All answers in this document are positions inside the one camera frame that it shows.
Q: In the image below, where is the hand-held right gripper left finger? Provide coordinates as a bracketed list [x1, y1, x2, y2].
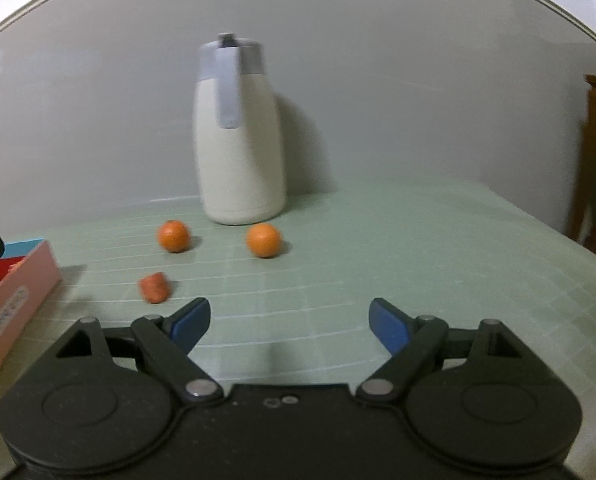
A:
[52, 297, 224, 404]

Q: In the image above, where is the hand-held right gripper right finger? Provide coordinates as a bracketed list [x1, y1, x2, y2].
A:
[355, 297, 532, 404]

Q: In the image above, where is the orange carrot piece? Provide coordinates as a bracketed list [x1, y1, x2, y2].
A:
[138, 272, 173, 305]

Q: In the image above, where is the pink cardboard box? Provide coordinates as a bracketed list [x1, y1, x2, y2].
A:
[0, 239, 63, 406]

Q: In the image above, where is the orange tangerine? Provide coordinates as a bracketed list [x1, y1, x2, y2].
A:
[158, 220, 192, 254]
[246, 223, 283, 259]

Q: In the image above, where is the green checkered tablecloth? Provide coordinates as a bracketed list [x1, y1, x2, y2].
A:
[0, 177, 596, 480]

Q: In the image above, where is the white thermos jug grey lid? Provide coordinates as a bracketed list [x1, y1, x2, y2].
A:
[194, 33, 287, 226]

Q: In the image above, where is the carved wooden stand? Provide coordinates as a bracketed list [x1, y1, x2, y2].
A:
[570, 74, 596, 256]

